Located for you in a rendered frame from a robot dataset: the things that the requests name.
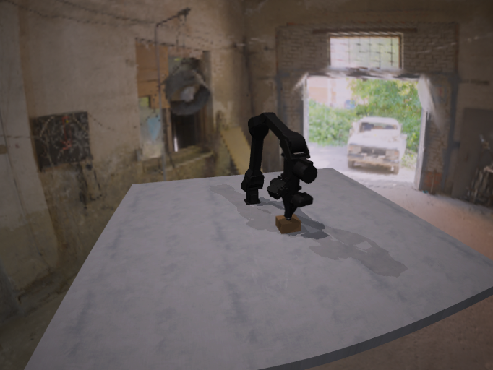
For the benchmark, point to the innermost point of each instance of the brown wooden block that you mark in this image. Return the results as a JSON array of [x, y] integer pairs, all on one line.
[[287, 226]]

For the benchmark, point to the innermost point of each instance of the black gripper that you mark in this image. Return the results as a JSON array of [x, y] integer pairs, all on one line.
[[294, 197]]

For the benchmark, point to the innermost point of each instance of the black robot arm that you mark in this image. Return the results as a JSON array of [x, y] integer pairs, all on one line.
[[294, 164]]

